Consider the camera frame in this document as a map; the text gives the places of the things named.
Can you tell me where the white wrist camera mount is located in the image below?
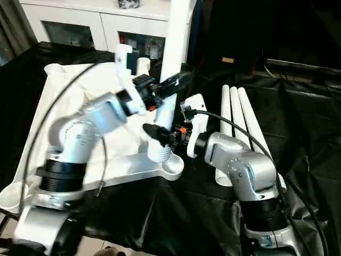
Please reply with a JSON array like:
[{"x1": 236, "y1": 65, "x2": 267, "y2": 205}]
[
  {"x1": 180, "y1": 93, "x2": 208, "y2": 158},
  {"x1": 115, "y1": 44, "x2": 147, "y2": 115}
]

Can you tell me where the black case with yellow label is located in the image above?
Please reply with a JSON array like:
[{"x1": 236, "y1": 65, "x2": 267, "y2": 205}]
[{"x1": 198, "y1": 0, "x2": 267, "y2": 73}]

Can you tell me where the white cabinet with glass doors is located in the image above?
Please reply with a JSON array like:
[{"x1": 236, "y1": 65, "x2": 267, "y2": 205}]
[{"x1": 18, "y1": 0, "x2": 192, "y2": 65}]

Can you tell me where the dark crumpled bag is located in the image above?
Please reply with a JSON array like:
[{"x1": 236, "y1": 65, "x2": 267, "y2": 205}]
[{"x1": 117, "y1": 0, "x2": 141, "y2": 10}]

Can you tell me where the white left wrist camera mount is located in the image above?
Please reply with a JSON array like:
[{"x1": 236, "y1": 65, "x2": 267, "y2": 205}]
[{"x1": 115, "y1": 44, "x2": 147, "y2": 115}]

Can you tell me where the white plastic table leg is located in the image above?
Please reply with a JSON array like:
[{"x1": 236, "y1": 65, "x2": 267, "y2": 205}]
[
  {"x1": 148, "y1": 0, "x2": 198, "y2": 162},
  {"x1": 229, "y1": 86, "x2": 254, "y2": 145},
  {"x1": 214, "y1": 84, "x2": 235, "y2": 187},
  {"x1": 237, "y1": 86, "x2": 288, "y2": 194}
]

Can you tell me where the black long bar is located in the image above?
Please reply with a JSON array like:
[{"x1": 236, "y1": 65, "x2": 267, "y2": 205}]
[{"x1": 266, "y1": 58, "x2": 341, "y2": 78}]

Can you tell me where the blue upright panel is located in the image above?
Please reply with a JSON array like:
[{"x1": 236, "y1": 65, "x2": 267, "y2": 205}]
[{"x1": 186, "y1": 0, "x2": 199, "y2": 65}]

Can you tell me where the black plastic mat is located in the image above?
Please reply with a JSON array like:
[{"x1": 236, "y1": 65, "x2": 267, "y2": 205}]
[{"x1": 0, "y1": 41, "x2": 341, "y2": 256}]

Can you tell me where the grey curtain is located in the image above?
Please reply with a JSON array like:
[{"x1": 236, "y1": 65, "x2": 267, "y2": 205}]
[{"x1": 0, "y1": 0, "x2": 38, "y2": 67}]

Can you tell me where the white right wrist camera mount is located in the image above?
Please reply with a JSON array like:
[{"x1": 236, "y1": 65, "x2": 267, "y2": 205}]
[{"x1": 180, "y1": 93, "x2": 208, "y2": 158}]

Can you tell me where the white plastic table top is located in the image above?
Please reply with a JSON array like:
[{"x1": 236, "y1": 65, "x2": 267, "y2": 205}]
[{"x1": 0, "y1": 57, "x2": 184, "y2": 214}]

